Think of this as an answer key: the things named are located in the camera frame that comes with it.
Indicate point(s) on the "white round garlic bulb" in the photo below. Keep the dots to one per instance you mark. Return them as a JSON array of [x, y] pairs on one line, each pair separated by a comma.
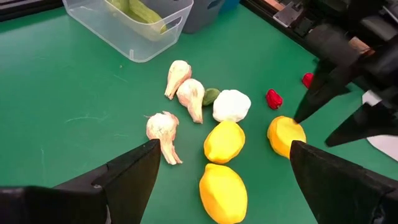
[[231, 105]]

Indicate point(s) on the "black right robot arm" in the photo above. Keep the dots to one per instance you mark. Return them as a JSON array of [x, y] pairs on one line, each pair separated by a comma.
[[332, 43]]

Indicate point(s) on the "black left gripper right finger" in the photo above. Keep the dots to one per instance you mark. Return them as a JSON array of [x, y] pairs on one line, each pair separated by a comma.
[[342, 196]]

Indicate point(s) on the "silver metal bracket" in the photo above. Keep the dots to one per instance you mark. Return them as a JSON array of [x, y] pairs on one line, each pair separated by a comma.
[[287, 14]]

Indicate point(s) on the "clear plastic basket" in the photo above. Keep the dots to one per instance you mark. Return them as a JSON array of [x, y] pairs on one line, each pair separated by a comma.
[[124, 40]]

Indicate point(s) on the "wooden table board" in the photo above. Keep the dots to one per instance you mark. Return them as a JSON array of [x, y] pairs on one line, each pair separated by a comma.
[[275, 3]]

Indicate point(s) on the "green chili pepper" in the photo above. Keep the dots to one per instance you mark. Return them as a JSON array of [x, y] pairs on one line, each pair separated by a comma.
[[211, 96]]

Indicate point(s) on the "long green cucumber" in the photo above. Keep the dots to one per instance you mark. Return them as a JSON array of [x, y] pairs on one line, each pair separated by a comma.
[[144, 12]]

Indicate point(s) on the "yellow lemon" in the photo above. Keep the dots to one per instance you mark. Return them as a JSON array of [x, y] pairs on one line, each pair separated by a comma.
[[224, 141], [281, 133], [223, 193]]

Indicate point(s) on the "grey translucent plastic basket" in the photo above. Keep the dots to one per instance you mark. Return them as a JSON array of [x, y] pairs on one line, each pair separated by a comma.
[[199, 15]]

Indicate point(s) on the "green table mat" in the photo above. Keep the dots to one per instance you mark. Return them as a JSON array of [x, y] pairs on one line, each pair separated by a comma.
[[62, 109]]

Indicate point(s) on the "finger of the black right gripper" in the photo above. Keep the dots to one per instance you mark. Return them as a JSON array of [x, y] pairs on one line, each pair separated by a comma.
[[367, 124], [323, 90]]

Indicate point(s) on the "short green cucumber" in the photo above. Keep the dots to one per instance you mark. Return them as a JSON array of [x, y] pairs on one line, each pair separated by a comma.
[[119, 4]]

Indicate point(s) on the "blue plastic basket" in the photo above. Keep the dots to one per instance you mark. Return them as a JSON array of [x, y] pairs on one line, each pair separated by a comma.
[[229, 4]]

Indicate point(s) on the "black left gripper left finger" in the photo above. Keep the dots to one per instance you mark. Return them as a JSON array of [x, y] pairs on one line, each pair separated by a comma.
[[124, 186]]

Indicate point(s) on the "red chili pepper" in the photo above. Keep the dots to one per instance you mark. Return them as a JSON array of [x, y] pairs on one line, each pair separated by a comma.
[[274, 99], [307, 80]]

